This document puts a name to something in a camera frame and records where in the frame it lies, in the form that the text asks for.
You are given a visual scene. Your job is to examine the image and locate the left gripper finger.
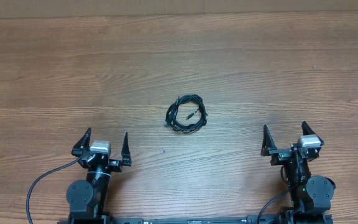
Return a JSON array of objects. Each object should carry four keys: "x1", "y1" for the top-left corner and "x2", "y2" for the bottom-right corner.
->
[
  {"x1": 121, "y1": 132, "x2": 132, "y2": 166},
  {"x1": 71, "y1": 128, "x2": 91, "y2": 156}
]

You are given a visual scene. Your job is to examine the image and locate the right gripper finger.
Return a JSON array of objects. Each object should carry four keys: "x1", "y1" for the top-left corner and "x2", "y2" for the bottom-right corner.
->
[
  {"x1": 301, "y1": 121, "x2": 324, "y2": 146},
  {"x1": 260, "y1": 124, "x2": 277, "y2": 156}
]

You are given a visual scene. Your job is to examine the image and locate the black cable bundle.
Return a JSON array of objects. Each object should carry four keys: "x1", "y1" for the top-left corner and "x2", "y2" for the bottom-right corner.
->
[{"x1": 163, "y1": 94, "x2": 209, "y2": 134}]

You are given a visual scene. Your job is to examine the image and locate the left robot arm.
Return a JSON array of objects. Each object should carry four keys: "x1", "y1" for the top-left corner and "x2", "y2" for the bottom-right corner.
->
[{"x1": 66, "y1": 128, "x2": 132, "y2": 224}]

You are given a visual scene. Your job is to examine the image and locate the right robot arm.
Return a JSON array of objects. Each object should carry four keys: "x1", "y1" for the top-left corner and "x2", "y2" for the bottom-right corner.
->
[{"x1": 256, "y1": 121, "x2": 336, "y2": 223}]

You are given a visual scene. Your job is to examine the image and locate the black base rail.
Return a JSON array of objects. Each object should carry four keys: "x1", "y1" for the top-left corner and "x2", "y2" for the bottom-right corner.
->
[{"x1": 57, "y1": 215, "x2": 334, "y2": 224}]

